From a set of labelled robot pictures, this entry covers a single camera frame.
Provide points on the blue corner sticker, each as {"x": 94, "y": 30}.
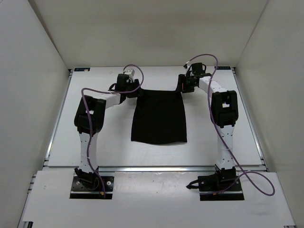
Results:
{"x": 81, "y": 69}
{"x": 223, "y": 68}

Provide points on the black skirt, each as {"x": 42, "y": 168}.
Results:
{"x": 159, "y": 118}

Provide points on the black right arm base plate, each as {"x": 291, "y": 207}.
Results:
{"x": 211, "y": 188}

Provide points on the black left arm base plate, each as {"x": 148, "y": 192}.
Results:
{"x": 79, "y": 190}

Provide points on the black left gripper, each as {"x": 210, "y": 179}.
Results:
{"x": 135, "y": 84}

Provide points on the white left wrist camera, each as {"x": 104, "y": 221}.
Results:
{"x": 130, "y": 74}

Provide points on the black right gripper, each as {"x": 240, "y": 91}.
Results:
{"x": 185, "y": 89}

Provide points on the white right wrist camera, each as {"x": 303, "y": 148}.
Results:
{"x": 188, "y": 68}

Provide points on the blue right corner sticker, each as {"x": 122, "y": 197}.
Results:
{"x": 223, "y": 68}

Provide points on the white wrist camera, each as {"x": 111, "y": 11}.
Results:
{"x": 188, "y": 68}
{"x": 130, "y": 74}

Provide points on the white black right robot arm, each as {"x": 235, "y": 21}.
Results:
{"x": 223, "y": 107}

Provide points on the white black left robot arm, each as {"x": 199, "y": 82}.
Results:
{"x": 89, "y": 121}

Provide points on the white front cover panel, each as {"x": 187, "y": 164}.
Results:
{"x": 151, "y": 200}

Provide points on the blue left corner sticker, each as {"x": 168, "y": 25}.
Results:
{"x": 81, "y": 69}

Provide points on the silver table edge rail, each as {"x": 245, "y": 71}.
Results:
{"x": 160, "y": 168}

